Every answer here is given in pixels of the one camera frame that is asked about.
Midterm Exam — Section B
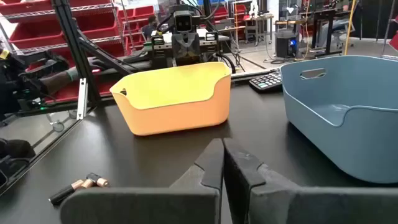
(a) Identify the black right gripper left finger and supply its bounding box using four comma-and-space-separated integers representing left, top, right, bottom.
59, 138, 224, 224

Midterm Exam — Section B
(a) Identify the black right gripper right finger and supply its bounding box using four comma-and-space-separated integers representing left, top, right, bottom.
223, 138, 398, 224

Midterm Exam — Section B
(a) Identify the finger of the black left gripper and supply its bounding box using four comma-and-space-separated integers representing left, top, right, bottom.
171, 33, 187, 67
185, 33, 202, 66

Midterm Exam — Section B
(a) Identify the black copper Duracell battery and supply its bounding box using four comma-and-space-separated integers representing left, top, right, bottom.
49, 179, 86, 206
82, 172, 110, 189

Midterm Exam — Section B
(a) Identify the person's forearm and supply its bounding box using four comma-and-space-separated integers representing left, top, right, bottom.
39, 66, 81, 96

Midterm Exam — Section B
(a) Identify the seated person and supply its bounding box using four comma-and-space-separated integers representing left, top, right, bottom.
141, 14, 160, 43

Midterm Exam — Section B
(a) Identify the red plastic storage bin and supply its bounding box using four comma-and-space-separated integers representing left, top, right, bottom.
118, 5, 155, 20
75, 11, 121, 40
68, 0, 113, 9
8, 19, 67, 50
0, 0, 53, 16

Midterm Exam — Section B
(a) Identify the person's gloved hand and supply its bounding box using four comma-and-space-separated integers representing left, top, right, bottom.
86, 57, 109, 72

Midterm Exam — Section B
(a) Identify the yellow plastic bin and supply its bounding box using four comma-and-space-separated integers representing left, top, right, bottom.
109, 61, 233, 137

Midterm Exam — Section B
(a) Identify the blue plastic bin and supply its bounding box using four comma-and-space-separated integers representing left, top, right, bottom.
279, 55, 398, 184

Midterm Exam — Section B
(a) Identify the white work table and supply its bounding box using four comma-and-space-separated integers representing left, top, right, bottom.
243, 12, 275, 45

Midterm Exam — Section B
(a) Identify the black calculator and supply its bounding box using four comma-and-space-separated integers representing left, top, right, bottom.
248, 70, 283, 93

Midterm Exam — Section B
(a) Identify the black computer tower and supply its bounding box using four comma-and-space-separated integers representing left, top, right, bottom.
274, 30, 300, 59

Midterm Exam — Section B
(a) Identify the caster wheel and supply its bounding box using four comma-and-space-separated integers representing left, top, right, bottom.
46, 112, 67, 133

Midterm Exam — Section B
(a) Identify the black desk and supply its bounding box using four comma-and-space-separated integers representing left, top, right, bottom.
310, 6, 360, 57

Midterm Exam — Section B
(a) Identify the black device with green lights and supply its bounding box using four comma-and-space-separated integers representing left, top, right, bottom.
0, 49, 71, 115

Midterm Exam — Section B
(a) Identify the yellow pole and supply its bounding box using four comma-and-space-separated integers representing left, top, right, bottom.
343, 0, 358, 56

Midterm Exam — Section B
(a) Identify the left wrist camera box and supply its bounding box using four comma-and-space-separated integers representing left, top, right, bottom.
173, 11, 194, 34

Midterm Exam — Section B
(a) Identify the black aluminium frame post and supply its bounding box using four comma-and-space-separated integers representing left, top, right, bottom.
50, 0, 133, 106

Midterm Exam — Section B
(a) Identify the white metal bracket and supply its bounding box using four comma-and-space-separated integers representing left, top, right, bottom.
76, 77, 89, 121

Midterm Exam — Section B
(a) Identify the wire shelf rack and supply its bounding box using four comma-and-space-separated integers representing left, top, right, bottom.
0, 2, 131, 54

